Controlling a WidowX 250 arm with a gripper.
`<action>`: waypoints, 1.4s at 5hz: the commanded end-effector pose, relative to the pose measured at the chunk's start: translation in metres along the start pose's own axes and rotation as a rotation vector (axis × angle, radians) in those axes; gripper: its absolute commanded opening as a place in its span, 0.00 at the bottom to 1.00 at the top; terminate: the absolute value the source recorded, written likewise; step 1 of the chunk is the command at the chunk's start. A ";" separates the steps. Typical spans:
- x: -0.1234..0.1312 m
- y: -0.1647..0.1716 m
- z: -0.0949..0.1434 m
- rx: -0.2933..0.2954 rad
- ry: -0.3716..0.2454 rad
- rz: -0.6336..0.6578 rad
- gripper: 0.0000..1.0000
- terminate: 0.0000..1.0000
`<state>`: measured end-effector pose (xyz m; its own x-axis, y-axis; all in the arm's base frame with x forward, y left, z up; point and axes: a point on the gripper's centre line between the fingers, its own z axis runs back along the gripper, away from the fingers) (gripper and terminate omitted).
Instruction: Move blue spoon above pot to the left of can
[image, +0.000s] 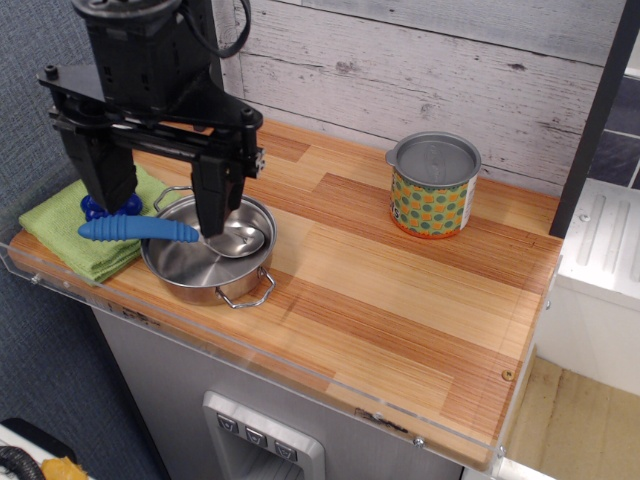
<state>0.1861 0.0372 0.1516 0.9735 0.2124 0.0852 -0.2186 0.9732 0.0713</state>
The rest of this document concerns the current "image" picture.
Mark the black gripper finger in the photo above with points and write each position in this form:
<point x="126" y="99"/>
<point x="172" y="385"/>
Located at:
<point x="218" y="187"/>
<point x="106" y="169"/>

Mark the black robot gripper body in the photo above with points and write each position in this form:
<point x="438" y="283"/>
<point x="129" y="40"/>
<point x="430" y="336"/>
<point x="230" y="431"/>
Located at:
<point x="151" y="84"/>

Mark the blue handled metal spoon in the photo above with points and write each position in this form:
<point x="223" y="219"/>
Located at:
<point x="238" y="240"/>

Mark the stainless steel pot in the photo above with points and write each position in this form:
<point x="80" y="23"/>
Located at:
<point x="195" y="274"/>

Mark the patterned tin can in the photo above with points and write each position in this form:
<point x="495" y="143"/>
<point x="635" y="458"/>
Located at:
<point x="434" y="175"/>

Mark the blue toy grapes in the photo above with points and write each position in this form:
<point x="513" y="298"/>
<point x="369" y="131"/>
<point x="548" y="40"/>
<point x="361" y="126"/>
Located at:
<point x="92" y="210"/>

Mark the grey toy fridge cabinet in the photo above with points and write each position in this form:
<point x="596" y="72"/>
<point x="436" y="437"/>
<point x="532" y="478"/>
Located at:
<point x="214" y="414"/>

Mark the yellow sponge piece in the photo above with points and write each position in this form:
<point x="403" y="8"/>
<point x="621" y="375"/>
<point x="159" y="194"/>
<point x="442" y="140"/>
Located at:
<point x="62" y="469"/>

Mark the white toy sink unit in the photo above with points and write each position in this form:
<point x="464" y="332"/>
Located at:
<point x="590" y="324"/>

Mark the dark vertical post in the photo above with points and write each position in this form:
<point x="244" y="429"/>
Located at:
<point x="614" y="70"/>

